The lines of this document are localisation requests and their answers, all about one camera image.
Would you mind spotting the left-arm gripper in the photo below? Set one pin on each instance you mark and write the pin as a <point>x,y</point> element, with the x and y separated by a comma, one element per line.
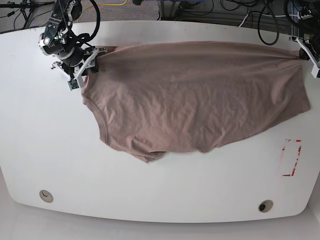
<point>307,51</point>

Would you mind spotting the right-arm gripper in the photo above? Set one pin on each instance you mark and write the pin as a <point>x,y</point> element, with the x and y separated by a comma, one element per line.
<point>79,62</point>

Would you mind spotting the dusty pink T-shirt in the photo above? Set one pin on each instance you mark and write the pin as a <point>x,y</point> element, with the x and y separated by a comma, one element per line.
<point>181,97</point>

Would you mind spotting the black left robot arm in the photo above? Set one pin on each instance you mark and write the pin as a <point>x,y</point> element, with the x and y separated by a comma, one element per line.
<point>307,21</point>

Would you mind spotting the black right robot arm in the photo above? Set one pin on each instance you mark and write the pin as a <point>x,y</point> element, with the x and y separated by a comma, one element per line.
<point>58,35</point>

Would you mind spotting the white power strip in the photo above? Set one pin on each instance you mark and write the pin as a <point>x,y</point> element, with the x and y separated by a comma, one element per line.
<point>304,14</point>

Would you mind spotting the red tape marking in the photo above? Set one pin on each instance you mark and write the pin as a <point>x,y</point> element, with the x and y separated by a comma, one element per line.
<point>289,157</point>

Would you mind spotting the black tripod stand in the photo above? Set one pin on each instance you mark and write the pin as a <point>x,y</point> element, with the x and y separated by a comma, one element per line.
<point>25,8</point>

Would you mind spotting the left table grommet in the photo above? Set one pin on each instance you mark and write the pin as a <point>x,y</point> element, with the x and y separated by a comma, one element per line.
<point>46,196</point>

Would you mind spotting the table grommet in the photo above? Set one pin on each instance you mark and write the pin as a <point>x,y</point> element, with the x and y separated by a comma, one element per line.
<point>265,206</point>
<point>46,196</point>

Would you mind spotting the right table grommet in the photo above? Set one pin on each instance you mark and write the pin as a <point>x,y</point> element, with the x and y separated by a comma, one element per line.
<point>265,206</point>

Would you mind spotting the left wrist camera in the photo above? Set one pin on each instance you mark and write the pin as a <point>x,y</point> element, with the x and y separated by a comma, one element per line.
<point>315,71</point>

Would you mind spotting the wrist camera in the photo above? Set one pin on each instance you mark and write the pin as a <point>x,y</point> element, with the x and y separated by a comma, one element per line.
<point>73,84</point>
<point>315,71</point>

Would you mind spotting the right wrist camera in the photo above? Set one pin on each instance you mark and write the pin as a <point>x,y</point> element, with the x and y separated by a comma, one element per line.
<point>73,84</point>

